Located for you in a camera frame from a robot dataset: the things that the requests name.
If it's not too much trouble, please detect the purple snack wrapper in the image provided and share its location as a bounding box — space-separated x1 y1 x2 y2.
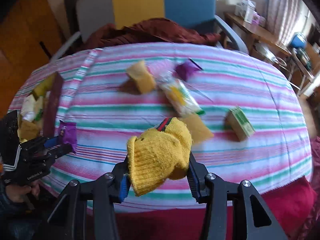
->
58 120 77 153

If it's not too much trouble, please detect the yellow knitted sock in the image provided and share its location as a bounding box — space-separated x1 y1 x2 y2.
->
127 117 193 196

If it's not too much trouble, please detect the yellow sponge block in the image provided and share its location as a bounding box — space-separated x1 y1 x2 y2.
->
126 60 156 94

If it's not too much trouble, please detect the person's left hand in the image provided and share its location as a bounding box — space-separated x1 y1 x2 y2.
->
5 180 40 203

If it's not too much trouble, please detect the red blanket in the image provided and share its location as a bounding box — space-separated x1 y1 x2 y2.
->
116 177 319 239

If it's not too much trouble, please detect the dark red storage box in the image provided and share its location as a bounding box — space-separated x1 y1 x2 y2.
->
17 72 65 143

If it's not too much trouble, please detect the green tea box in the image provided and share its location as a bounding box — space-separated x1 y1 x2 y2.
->
226 106 255 141

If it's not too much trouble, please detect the striped bed cover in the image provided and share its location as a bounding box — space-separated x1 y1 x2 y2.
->
9 42 313 195

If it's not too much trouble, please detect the flat yellow sponge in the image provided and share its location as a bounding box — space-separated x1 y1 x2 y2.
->
179 114 214 145

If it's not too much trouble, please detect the green bordered snack packet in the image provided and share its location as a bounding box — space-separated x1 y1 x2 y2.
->
159 78 205 117

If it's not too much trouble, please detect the pink plastic bottle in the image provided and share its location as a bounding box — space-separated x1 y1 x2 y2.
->
146 59 175 82

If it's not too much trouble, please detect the purple snack pouch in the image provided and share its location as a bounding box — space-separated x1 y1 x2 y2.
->
175 59 203 81

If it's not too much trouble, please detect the dark red garment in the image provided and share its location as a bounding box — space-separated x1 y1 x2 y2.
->
83 18 220 49

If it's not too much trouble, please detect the wooden desk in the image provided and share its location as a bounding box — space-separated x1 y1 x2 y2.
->
223 12 291 56

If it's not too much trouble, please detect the blue yellow grey chair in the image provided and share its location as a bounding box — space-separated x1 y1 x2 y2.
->
48 0 248 61

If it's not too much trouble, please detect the pink box on desk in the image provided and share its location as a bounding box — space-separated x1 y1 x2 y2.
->
252 13 266 28

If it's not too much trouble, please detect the white carton on desk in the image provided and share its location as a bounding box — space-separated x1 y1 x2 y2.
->
234 0 256 24

